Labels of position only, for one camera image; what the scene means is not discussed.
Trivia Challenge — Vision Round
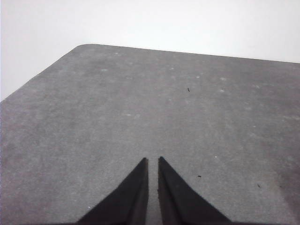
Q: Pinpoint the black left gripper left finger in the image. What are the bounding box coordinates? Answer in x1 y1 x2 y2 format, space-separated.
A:
77 157 150 224

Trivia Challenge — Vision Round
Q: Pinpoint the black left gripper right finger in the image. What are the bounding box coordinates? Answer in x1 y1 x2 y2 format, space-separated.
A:
157 156 232 224

